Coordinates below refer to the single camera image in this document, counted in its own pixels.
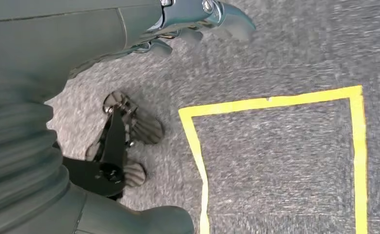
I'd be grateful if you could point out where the yellow floor tape square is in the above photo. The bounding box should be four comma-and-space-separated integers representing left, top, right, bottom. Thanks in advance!
178, 85, 369, 234

